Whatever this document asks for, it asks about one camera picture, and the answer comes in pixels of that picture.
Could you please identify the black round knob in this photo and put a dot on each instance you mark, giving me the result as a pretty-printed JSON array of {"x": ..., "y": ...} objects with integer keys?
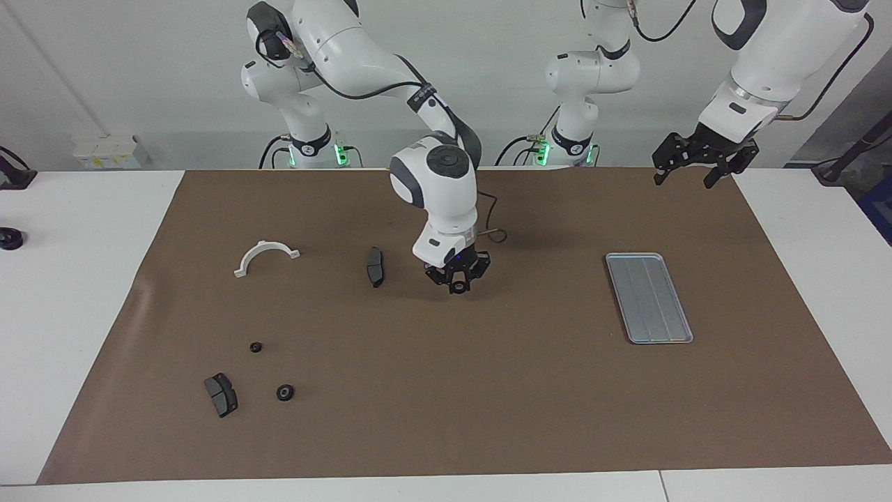
[{"x": 10, "y": 239}]

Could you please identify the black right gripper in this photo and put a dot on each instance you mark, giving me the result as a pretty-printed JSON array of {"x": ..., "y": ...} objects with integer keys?
[{"x": 460, "y": 263}]

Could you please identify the silver metal tray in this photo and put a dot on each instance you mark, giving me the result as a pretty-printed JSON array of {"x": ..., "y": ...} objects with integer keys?
[{"x": 648, "y": 298}]

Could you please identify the black table clamp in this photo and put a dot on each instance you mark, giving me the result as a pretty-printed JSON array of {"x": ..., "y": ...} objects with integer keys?
[{"x": 14, "y": 178}]

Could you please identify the long dark grey brake pad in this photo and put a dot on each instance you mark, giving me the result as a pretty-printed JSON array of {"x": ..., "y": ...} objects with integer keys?
[{"x": 375, "y": 267}]

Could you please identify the large black bearing gear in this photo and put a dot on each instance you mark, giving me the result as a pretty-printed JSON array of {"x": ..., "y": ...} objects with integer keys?
[
  {"x": 458, "y": 286},
  {"x": 284, "y": 392}
]

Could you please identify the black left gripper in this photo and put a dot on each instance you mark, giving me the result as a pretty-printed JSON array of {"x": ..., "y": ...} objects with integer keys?
[{"x": 704, "y": 150}]

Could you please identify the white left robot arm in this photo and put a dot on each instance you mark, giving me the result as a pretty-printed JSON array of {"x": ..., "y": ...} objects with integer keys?
[{"x": 592, "y": 70}]

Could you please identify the blue box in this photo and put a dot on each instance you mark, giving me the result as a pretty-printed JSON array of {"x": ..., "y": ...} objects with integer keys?
[{"x": 879, "y": 213}]

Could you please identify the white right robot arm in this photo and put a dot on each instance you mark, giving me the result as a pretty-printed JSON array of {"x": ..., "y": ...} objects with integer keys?
[{"x": 432, "y": 174}]

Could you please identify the brown table mat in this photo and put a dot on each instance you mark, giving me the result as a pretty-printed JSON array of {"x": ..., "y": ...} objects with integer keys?
[{"x": 453, "y": 390}]

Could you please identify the black stand pole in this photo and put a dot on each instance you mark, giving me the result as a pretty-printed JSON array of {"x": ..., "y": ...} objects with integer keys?
[{"x": 854, "y": 150}]

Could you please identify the split dark grey brake pad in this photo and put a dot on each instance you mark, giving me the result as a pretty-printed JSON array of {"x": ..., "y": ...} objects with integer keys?
[{"x": 221, "y": 395}]

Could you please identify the white wall socket box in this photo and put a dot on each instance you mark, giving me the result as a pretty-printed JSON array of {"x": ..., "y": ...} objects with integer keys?
[{"x": 108, "y": 152}]

